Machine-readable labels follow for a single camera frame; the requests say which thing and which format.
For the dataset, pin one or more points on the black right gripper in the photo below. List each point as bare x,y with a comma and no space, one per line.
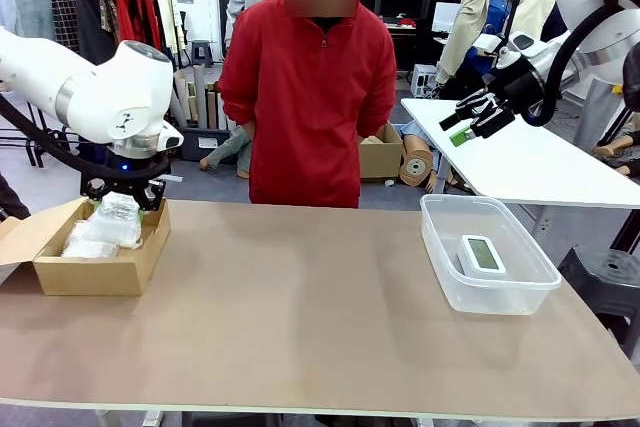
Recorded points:
520,89

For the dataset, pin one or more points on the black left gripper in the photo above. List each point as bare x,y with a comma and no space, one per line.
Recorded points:
125,167

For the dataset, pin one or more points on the bubble-wrapped clock showing display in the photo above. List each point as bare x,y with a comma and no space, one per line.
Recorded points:
117,222

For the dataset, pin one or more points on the thickly bubble-wrapped clock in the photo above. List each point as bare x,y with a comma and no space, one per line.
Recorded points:
82,247

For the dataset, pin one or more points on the unwrapped white digital clock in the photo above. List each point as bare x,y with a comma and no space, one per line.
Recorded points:
482,254

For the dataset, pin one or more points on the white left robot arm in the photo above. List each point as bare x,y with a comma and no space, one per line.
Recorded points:
100,97

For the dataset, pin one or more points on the white computer case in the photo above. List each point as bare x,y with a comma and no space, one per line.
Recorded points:
422,79

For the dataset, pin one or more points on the white table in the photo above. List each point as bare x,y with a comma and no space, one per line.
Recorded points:
525,172

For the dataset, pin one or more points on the brown cardboard spool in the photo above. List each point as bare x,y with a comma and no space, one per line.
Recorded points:
415,167

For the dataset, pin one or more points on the black storage bin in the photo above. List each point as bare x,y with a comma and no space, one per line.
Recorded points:
200,144

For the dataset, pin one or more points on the open brown cardboard box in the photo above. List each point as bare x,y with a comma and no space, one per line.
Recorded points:
90,277

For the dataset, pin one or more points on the mannequin beige coat blue shirt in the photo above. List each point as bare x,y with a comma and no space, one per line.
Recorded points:
470,22

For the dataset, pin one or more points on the brown cardboard floor box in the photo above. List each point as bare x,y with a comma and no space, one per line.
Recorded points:
385,157

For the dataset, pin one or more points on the white monitor box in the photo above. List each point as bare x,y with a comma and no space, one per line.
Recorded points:
445,17

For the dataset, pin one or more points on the mannequin arm grey sleeve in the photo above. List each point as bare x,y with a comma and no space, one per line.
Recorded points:
225,147

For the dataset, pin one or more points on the bystander dark sleeve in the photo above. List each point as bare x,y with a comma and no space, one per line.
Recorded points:
12,199

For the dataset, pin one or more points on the black tripod stand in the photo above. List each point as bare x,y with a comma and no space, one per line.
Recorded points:
515,2

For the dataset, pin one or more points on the grey cardboard tube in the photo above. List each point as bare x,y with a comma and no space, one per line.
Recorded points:
200,97

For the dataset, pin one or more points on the seated mannequin legs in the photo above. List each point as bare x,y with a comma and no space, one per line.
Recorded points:
607,149

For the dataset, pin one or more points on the small dark step stool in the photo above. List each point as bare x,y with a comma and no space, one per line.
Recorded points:
201,53

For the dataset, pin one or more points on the red hanging garment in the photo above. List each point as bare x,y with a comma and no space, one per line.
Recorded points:
132,17

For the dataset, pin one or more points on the person in red jacket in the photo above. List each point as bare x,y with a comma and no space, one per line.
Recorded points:
305,97

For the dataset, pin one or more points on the clear plastic container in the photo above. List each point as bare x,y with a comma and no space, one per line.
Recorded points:
500,299

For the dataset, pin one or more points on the black plastic stool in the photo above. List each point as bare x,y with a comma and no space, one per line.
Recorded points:
605,277

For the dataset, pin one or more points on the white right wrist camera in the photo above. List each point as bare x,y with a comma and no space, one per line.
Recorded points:
486,43

